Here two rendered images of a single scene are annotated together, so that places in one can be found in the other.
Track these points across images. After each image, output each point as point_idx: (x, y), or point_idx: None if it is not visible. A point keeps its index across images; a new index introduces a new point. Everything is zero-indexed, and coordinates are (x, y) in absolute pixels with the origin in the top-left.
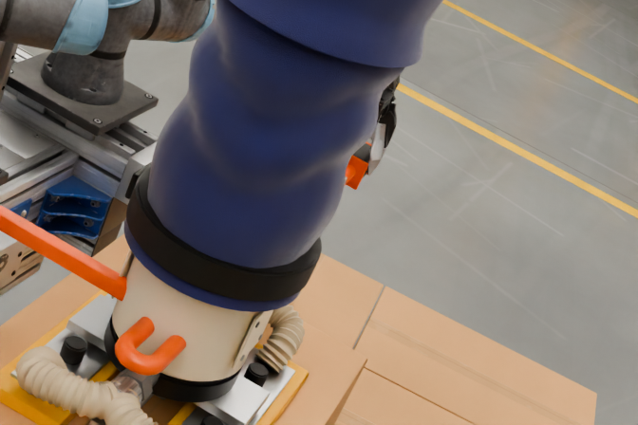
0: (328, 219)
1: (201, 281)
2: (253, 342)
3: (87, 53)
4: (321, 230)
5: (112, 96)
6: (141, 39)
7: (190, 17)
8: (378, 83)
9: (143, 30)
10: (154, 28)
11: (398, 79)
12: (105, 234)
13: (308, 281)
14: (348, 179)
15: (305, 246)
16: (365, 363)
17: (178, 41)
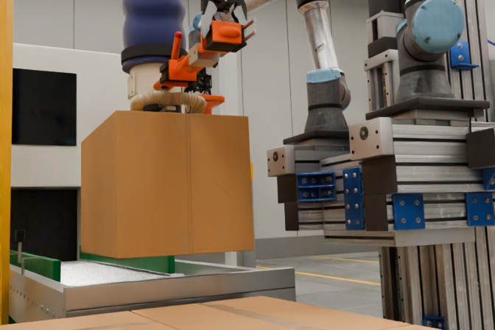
0: (123, 35)
1: None
2: (130, 92)
3: (195, 29)
4: (124, 40)
5: (397, 100)
6: (412, 56)
7: (408, 23)
8: None
9: (403, 48)
10: (404, 44)
11: None
12: (370, 197)
13: (122, 60)
14: (200, 45)
15: (124, 46)
16: (114, 112)
17: (422, 46)
